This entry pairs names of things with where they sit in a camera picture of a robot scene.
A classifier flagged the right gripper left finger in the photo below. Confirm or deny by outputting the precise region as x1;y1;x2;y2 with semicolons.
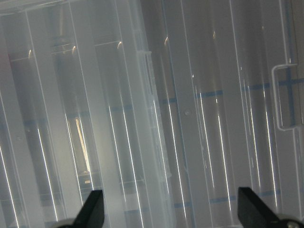
71;190;105;227

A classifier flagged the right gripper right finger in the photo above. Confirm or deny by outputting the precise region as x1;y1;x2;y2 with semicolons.
237;187;280;226

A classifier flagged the clear plastic box lid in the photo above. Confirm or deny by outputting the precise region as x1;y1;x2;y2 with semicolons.
0;0;304;228

